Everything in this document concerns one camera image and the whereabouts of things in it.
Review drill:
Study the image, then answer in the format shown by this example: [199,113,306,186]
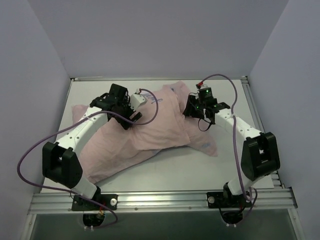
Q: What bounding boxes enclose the blue pink printed pillowcase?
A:
[78,81,218,184]

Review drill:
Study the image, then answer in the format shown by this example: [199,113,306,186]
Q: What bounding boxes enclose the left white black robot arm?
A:
[42,83,147,210]

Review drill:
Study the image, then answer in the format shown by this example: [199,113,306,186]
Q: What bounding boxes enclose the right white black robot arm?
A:
[183,87,281,207]

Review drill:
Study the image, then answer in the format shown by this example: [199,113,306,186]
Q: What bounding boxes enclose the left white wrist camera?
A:
[129,89,147,111]

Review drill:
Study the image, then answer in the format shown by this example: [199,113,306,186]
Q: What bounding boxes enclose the right thin black cable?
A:
[197,109,217,132]

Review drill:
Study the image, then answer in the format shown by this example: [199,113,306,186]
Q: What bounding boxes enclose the aluminium back rail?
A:
[70,75,248,82]

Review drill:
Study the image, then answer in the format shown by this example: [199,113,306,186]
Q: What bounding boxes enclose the aluminium rail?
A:
[241,76,285,189]
[70,75,248,82]
[28,188,298,215]

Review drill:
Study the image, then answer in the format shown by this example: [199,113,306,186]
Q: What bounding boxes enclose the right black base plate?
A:
[206,191,252,209]

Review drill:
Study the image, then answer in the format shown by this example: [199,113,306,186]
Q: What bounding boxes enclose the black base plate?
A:
[206,191,252,209]
[71,193,118,212]

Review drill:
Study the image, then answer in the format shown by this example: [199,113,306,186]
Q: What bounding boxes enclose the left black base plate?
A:
[71,193,118,212]

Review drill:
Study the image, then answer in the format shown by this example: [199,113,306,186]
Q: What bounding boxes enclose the aluminium right side rail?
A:
[241,76,285,189]

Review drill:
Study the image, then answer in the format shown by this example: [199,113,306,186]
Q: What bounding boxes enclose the aluminium front rail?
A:
[28,188,298,215]

